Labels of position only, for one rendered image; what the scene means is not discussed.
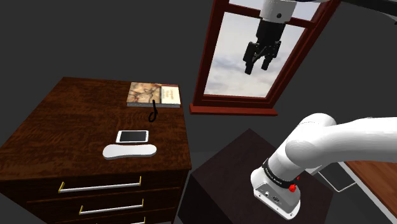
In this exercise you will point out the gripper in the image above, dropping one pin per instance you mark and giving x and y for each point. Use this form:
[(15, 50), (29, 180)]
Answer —
[(269, 32)]

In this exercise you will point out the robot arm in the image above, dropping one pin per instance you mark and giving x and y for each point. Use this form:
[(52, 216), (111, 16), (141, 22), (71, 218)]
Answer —
[(322, 145)]

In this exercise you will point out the red-framed window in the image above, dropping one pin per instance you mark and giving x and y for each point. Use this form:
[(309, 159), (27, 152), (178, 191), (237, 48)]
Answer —
[(231, 62)]

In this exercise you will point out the black hook-shaped thing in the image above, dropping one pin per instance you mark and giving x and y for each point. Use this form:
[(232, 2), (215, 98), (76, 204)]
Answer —
[(153, 110)]

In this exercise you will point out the book with brown marbled cover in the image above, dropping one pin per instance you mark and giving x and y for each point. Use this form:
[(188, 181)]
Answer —
[(144, 93)]

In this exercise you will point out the white tablet with dark screen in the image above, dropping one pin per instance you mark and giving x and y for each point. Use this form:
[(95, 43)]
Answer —
[(132, 136)]

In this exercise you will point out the white curved wrist rest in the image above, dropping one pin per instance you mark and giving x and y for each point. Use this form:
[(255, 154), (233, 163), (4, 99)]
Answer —
[(128, 151)]

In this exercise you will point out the brown table with white edge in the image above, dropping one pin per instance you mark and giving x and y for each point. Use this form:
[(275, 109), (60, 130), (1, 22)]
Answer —
[(378, 180)]

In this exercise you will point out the dark wooden chest of drawers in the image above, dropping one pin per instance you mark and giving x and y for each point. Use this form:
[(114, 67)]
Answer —
[(77, 124)]

